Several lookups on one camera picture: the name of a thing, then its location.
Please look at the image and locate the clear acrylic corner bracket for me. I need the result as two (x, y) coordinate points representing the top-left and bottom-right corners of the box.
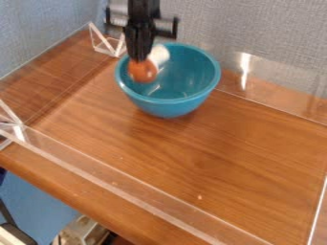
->
(88, 22), (127, 57)

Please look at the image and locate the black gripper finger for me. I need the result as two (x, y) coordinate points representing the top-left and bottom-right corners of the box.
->
(124, 26), (138, 60)
(136, 25), (156, 61)

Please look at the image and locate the clear acrylic front barrier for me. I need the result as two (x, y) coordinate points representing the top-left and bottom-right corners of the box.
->
(2, 125), (273, 245)

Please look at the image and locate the white box under table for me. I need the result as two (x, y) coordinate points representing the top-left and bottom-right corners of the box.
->
(51, 215), (110, 245)

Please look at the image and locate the clear acrylic left bracket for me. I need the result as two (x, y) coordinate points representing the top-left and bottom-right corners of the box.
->
(0, 100), (27, 151)

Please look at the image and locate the clear acrylic barrier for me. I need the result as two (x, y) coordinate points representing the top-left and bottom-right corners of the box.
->
(219, 52), (327, 125)
(2, 125), (273, 245)

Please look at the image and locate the clear acrylic back barrier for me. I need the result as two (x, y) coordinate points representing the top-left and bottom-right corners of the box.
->
(219, 52), (327, 125)

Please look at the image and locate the blue plastic bowl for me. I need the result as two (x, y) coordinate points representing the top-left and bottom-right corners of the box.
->
(115, 42), (222, 118)

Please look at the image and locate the brown and white toy mushroom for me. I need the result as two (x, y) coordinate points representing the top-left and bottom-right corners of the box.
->
(128, 44), (170, 83)

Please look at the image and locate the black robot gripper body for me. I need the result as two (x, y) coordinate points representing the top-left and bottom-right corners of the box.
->
(104, 0), (179, 38)

